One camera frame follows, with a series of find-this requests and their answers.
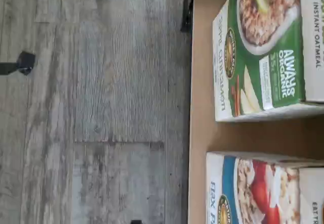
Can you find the green Apple Cinnamon oatmeal box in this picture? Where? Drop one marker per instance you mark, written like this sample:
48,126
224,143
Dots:
265,57

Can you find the blue white Flax Plus box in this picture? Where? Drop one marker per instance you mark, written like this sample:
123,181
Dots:
253,191

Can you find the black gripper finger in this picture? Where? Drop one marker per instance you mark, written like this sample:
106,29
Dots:
136,222

